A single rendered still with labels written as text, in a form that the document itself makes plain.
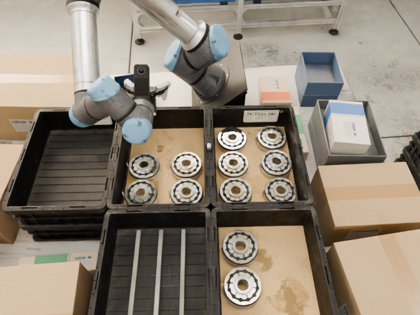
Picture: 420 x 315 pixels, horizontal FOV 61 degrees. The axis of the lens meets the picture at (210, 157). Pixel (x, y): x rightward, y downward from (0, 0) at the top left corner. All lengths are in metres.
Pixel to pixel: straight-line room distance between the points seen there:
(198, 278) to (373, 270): 0.47
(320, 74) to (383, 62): 1.57
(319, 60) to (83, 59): 1.05
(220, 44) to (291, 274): 0.77
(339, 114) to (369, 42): 2.07
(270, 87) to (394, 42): 2.03
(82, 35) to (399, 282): 1.09
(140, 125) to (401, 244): 0.78
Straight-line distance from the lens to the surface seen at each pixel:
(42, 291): 1.05
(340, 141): 1.27
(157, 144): 1.28
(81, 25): 1.15
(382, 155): 1.38
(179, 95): 1.63
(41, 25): 3.63
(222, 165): 1.18
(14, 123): 1.56
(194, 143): 1.27
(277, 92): 1.56
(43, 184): 1.30
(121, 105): 0.94
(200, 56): 1.27
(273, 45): 3.12
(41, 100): 1.46
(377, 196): 1.23
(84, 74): 1.08
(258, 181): 1.19
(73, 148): 1.35
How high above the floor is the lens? 1.83
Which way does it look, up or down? 54 degrees down
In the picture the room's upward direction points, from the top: straight up
